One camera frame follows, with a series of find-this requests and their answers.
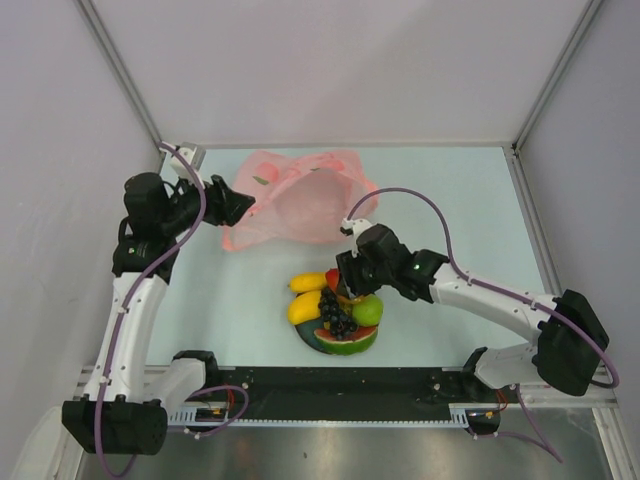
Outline white slotted cable duct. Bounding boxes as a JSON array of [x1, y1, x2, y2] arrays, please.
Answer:
[[168, 403, 229, 428]]

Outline green fake apple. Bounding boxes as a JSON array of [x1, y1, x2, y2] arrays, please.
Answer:
[[352, 295, 384, 327]]

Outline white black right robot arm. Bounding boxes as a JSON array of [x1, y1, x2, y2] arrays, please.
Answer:
[[336, 219, 609, 401]]

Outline aluminium frame rail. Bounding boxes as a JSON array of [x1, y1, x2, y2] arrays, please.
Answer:
[[74, 0, 161, 148]]

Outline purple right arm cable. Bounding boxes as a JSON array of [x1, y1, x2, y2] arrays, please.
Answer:
[[346, 186, 621, 389]]

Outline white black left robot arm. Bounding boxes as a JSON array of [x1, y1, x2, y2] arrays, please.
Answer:
[[62, 173, 255, 455]]

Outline red fake watermelon slice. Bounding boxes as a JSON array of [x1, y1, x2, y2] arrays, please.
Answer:
[[313, 326, 378, 356]]

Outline red orange fake mango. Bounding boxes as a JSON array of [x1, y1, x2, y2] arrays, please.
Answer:
[[325, 268, 340, 291]]

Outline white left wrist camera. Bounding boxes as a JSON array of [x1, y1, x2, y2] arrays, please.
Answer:
[[160, 142, 206, 186]]

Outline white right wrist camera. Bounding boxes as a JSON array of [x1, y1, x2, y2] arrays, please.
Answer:
[[340, 218, 372, 258]]

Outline blue ceramic plate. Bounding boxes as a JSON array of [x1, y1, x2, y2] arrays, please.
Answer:
[[295, 319, 326, 354]]

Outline yellow fake banana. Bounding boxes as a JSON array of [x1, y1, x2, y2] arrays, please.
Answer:
[[288, 272, 327, 294]]

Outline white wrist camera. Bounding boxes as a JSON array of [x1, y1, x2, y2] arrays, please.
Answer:
[[340, 218, 372, 258], [160, 142, 206, 186]]

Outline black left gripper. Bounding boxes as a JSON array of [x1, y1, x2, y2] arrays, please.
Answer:
[[159, 169, 254, 237]]

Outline yellow fake mango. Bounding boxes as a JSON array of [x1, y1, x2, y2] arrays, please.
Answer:
[[287, 290, 322, 326]]

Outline pink plastic bag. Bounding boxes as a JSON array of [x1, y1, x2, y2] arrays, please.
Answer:
[[222, 150, 377, 252]]

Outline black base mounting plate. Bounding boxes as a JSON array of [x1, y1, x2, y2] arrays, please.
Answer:
[[218, 367, 517, 422]]

